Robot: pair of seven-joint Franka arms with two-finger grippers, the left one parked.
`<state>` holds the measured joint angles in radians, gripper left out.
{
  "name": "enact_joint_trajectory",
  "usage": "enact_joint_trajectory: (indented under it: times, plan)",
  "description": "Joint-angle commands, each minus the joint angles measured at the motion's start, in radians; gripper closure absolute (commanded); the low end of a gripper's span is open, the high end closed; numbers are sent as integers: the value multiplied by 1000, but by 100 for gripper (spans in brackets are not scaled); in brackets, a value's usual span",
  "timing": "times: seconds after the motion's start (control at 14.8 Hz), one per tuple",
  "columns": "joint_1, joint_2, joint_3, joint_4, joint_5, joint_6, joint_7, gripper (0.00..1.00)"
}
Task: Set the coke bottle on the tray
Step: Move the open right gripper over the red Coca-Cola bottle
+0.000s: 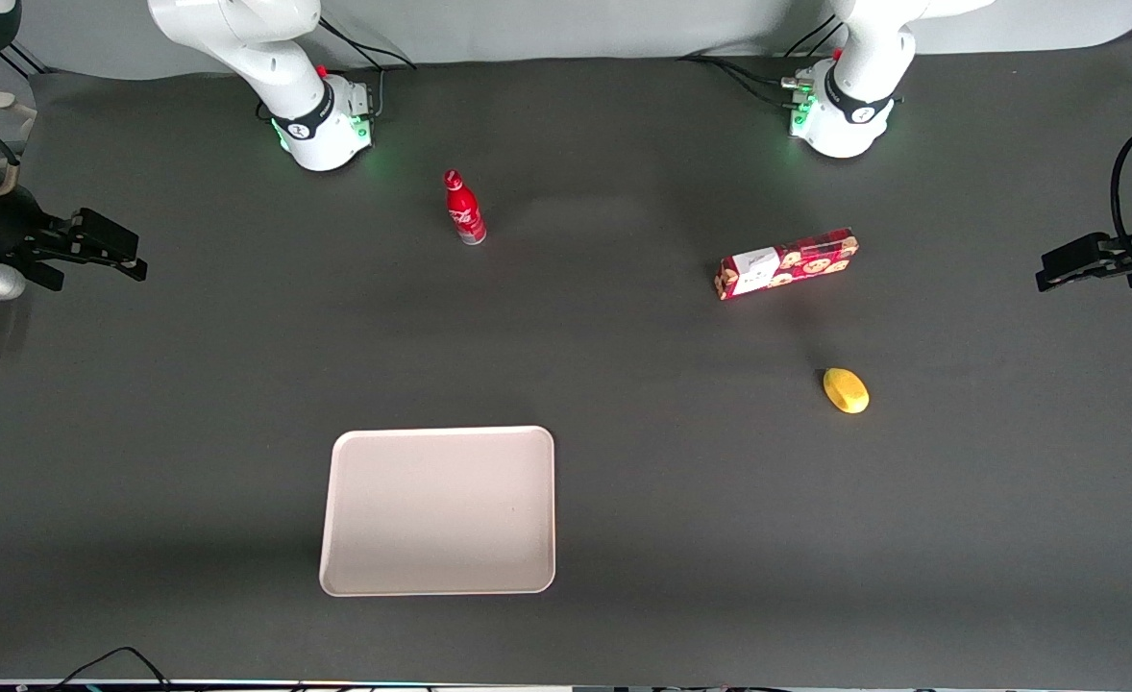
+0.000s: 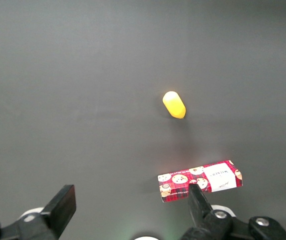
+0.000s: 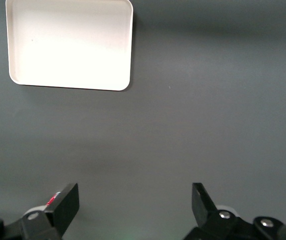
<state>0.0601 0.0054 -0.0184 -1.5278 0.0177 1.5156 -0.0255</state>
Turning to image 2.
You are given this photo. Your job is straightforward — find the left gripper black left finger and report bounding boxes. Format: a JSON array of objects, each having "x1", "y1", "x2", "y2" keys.
[{"x1": 0, "y1": 184, "x2": 77, "y2": 240}]

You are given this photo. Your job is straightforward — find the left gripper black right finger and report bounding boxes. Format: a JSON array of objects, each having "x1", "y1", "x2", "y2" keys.
[{"x1": 180, "y1": 183, "x2": 286, "y2": 240}]

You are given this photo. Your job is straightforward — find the red plaid cookie box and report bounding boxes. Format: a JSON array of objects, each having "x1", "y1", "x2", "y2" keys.
[{"x1": 157, "y1": 159, "x2": 244, "y2": 204}]

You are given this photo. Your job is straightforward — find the yellow lemon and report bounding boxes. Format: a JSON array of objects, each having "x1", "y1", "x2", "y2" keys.
[{"x1": 162, "y1": 90, "x2": 187, "y2": 120}]

